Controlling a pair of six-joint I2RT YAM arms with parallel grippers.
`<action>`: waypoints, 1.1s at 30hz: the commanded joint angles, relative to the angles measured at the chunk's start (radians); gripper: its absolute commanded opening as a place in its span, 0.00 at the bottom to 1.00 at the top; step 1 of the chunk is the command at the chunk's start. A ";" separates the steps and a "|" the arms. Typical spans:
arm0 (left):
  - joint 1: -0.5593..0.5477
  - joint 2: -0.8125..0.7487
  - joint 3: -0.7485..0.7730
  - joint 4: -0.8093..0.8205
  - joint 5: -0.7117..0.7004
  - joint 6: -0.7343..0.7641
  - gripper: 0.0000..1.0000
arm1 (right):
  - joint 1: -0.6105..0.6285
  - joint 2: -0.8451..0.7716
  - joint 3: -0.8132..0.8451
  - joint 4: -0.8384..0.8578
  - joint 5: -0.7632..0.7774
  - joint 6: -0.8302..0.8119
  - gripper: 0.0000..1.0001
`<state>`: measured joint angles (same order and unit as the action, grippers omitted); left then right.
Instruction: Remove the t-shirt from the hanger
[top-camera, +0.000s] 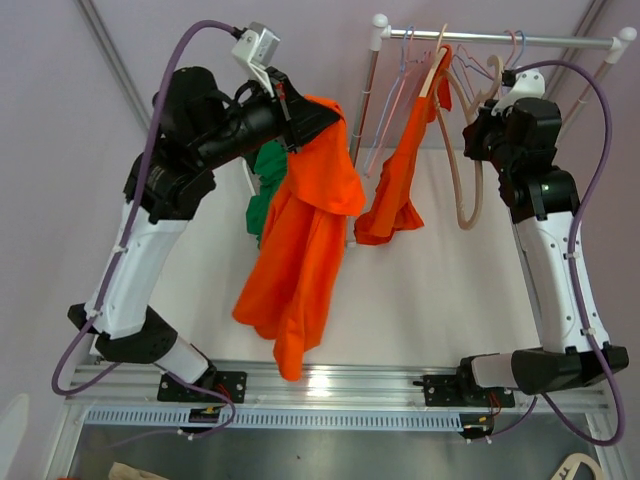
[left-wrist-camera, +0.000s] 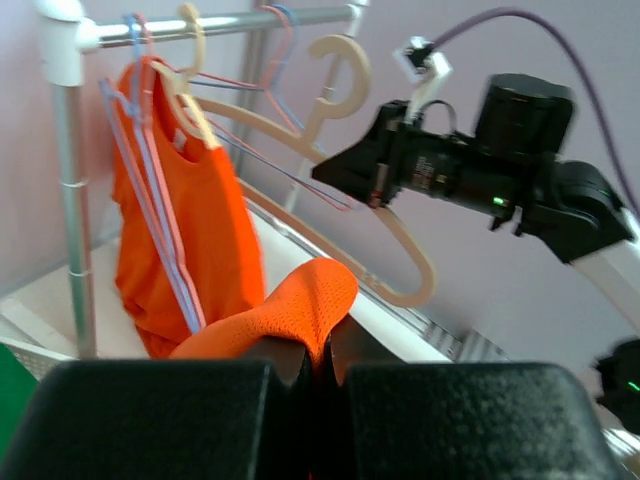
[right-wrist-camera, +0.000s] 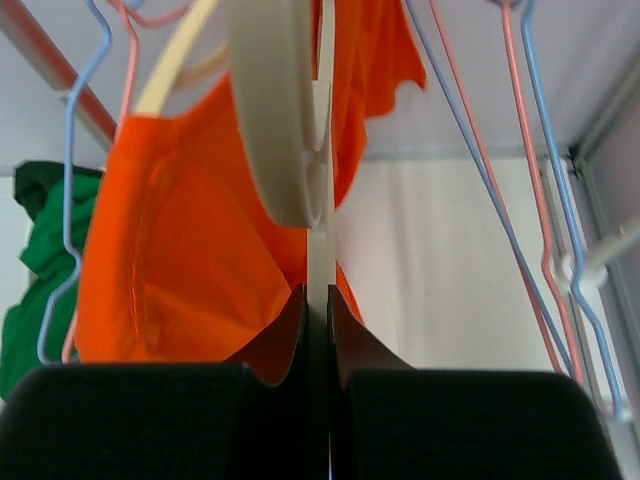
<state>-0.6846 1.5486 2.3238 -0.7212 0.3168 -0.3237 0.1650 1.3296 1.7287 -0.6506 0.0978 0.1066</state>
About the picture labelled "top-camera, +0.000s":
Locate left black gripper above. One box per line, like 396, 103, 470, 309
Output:
194, 66, 339, 171

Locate bright green t shirt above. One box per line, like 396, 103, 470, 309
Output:
245, 141, 287, 244

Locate blue wire hanger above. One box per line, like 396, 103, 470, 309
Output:
509, 30, 527, 68

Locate orange t shirt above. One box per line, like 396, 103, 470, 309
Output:
232, 97, 366, 382
354, 45, 452, 246

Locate beige wooden hanger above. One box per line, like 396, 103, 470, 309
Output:
418, 23, 448, 98
435, 55, 505, 231

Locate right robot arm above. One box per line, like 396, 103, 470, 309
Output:
455, 97, 629, 405

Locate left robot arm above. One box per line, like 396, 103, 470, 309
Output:
68, 67, 340, 401

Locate white perforated plastic basket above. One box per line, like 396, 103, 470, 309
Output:
242, 160, 261, 196

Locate blue pink empty hangers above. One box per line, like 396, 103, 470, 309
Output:
362, 25, 431, 178

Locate white clothes rack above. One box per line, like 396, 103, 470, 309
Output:
344, 13, 639, 250

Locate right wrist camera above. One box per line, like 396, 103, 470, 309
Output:
491, 68, 546, 116

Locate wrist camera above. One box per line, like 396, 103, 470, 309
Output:
232, 22, 281, 97
491, 68, 546, 116

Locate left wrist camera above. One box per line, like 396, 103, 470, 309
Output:
232, 22, 281, 97

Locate pink wire hanger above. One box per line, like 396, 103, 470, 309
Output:
452, 28, 519, 101

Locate aluminium frame rail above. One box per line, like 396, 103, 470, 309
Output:
63, 355, 611, 416

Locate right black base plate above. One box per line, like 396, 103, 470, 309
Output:
412, 374, 515, 408

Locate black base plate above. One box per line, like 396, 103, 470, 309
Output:
156, 370, 248, 404
412, 374, 515, 408

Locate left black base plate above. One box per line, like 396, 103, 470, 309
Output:
156, 370, 248, 404

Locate white slotted cable duct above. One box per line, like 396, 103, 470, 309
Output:
85, 406, 463, 432

